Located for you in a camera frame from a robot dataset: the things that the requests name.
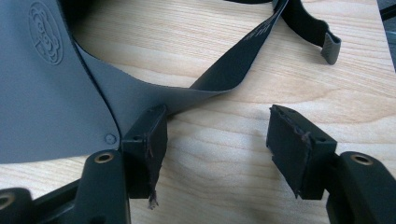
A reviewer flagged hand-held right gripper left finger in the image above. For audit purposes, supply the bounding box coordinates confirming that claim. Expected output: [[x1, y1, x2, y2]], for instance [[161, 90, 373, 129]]
[[120, 105, 169, 210]]

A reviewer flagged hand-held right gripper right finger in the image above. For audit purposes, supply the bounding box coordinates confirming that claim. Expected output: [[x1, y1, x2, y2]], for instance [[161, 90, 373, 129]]
[[265, 104, 339, 201]]

